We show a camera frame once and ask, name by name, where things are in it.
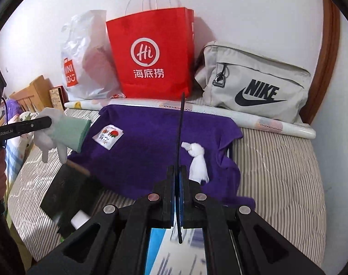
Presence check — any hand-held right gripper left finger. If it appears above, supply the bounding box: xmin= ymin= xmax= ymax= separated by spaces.
xmin=26 ymin=165 xmax=179 ymax=275

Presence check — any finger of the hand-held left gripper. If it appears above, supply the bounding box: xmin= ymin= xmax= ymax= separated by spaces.
xmin=19 ymin=116 xmax=53 ymax=134

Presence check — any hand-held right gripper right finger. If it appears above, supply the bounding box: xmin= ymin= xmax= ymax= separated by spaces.
xmin=179 ymin=165 xmax=326 ymax=275

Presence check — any white glove with green cuff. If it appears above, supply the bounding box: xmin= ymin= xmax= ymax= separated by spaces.
xmin=33 ymin=107 xmax=92 ymax=164

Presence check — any white knotted cloth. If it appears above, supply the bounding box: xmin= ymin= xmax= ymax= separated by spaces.
xmin=181 ymin=142 xmax=210 ymax=186

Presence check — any purple cloth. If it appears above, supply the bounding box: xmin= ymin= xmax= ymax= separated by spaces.
xmin=67 ymin=104 xmax=256 ymax=207

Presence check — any black watch strap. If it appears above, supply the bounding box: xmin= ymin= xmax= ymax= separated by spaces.
xmin=174 ymin=92 xmax=187 ymax=245

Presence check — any white strawberry snack packet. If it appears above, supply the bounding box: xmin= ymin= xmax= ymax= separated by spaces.
xmin=92 ymin=124 xmax=124 ymax=149

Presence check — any white sponge block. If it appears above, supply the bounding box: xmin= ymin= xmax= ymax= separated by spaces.
xmin=71 ymin=210 xmax=91 ymax=231

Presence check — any grey fabric shoulder bag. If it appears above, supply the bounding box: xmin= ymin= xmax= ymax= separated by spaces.
xmin=194 ymin=41 xmax=312 ymax=124

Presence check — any person's left forearm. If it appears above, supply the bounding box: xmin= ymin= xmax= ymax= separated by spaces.
xmin=0 ymin=215 xmax=26 ymax=275

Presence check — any purple plush toy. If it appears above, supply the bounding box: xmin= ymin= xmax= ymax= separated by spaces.
xmin=5 ymin=99 xmax=21 ymax=125

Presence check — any wooden bed headboard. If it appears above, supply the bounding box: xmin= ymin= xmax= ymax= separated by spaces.
xmin=9 ymin=75 xmax=52 ymax=112

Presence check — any patterned brown box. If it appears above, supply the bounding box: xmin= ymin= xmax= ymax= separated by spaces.
xmin=49 ymin=85 xmax=66 ymax=110

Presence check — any blue tissue pack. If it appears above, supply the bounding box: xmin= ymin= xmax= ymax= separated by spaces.
xmin=147 ymin=226 xmax=206 ymax=275

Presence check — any dark green box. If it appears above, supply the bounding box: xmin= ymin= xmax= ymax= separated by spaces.
xmin=40 ymin=160 xmax=101 ymax=237

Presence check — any white plastic shopping bag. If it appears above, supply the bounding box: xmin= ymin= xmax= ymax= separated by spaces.
xmin=61 ymin=10 xmax=126 ymax=100

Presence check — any grey striped mattress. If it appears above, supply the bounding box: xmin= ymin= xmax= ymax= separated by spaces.
xmin=6 ymin=107 xmax=326 ymax=267

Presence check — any rolled printed paper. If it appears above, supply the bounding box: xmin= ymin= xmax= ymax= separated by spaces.
xmin=64 ymin=97 xmax=316 ymax=140

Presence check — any red paper shopping bag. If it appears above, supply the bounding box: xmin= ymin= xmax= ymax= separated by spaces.
xmin=106 ymin=0 xmax=195 ymax=99

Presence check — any brown wooden door frame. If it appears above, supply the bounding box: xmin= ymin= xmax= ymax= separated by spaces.
xmin=301 ymin=0 xmax=341 ymax=125

